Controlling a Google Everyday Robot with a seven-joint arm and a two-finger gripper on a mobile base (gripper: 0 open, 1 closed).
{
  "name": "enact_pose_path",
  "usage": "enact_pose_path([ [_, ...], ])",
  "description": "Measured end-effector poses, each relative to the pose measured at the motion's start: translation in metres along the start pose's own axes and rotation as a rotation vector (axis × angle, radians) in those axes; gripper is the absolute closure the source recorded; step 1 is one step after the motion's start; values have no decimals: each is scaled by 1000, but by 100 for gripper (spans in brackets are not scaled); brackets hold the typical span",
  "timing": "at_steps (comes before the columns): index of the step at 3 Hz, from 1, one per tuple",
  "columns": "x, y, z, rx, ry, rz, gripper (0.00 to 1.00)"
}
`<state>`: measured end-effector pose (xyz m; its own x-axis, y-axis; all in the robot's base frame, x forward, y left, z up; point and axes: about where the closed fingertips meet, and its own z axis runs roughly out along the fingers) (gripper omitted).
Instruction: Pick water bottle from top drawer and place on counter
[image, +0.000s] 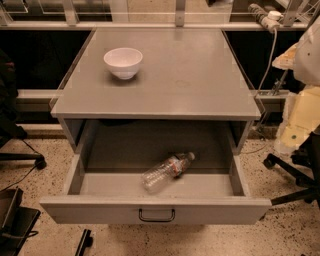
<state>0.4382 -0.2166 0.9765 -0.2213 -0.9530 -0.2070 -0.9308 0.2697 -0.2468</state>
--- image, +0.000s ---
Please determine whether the clear plastic water bottle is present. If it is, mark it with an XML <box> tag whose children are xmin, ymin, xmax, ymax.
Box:
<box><xmin>141</xmin><ymin>152</ymin><xmax>195</xmax><ymax>193</ymax></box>

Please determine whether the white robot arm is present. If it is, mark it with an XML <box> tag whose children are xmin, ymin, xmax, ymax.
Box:
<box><xmin>272</xmin><ymin>17</ymin><xmax>320</xmax><ymax>154</ymax></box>

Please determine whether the grey cabinet counter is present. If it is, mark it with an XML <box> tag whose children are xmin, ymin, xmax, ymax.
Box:
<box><xmin>51</xmin><ymin>28</ymin><xmax>260</xmax><ymax>149</ymax></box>

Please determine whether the grey open top drawer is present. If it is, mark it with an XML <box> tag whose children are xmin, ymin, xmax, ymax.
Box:
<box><xmin>39</xmin><ymin>119</ymin><xmax>273</xmax><ymax>226</ymax></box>

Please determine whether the white ceramic bowl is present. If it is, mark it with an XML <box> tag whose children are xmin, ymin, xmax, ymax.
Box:
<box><xmin>103</xmin><ymin>48</ymin><xmax>143</xmax><ymax>80</ymax></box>

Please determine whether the black chair base left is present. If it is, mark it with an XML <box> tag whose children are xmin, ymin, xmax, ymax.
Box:
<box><xmin>0</xmin><ymin>49</ymin><xmax>48</xmax><ymax>170</ymax></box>

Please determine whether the black office chair base right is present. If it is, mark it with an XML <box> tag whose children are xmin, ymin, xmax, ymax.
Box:
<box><xmin>263</xmin><ymin>133</ymin><xmax>320</xmax><ymax>208</ymax></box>

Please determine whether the white power strip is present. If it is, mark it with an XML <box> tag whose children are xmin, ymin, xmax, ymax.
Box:
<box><xmin>248</xmin><ymin>3</ymin><xmax>282</xmax><ymax>33</ymax></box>

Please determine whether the black bin lower left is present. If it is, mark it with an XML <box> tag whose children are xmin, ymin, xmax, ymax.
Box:
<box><xmin>0</xmin><ymin>188</ymin><xmax>40</xmax><ymax>256</ymax></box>

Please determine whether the black drawer handle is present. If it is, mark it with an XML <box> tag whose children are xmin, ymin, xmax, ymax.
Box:
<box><xmin>138</xmin><ymin>209</ymin><xmax>175</xmax><ymax>223</ymax></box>

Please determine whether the black floor bracket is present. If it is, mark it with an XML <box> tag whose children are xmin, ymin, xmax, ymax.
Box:
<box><xmin>75</xmin><ymin>229</ymin><xmax>93</xmax><ymax>256</ymax></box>

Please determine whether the white power cable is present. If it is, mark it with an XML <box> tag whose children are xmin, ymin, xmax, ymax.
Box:
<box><xmin>254</xmin><ymin>28</ymin><xmax>279</xmax><ymax>99</ymax></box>

